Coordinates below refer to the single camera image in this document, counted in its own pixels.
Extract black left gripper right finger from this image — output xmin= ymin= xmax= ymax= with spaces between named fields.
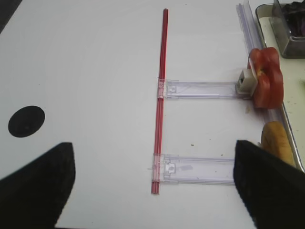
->
xmin=233 ymin=140 xmax=305 ymax=229

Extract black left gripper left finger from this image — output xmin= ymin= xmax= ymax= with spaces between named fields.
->
xmin=0 ymin=142 xmax=76 ymax=229

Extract white pusher block tomato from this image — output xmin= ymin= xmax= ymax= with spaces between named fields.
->
xmin=235 ymin=58 xmax=258 ymax=97

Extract tomato slice stack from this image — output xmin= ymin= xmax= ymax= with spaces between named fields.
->
xmin=249 ymin=47 xmax=284 ymax=109

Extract clear pusher track tomato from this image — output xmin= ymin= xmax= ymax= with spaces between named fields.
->
xmin=157 ymin=79 xmax=251 ymax=100

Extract bottom bun standing left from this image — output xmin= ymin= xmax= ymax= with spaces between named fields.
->
xmin=261 ymin=121 xmax=296 ymax=167

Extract black round table hole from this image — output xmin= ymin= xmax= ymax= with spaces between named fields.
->
xmin=8 ymin=105 xmax=45 ymax=138

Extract metal serving tray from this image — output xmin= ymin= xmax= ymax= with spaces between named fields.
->
xmin=255 ymin=0 xmax=305 ymax=171

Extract clear pusher track left bun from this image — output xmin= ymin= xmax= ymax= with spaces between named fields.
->
xmin=152 ymin=154 xmax=234 ymax=185

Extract clear plastic salad container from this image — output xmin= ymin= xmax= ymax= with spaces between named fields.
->
xmin=270 ymin=0 xmax=305 ymax=59

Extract purple cabbage shreds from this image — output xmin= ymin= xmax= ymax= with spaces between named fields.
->
xmin=282 ymin=0 xmax=305 ymax=38

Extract red rail left side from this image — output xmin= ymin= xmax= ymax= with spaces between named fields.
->
xmin=151 ymin=8 xmax=169 ymax=195

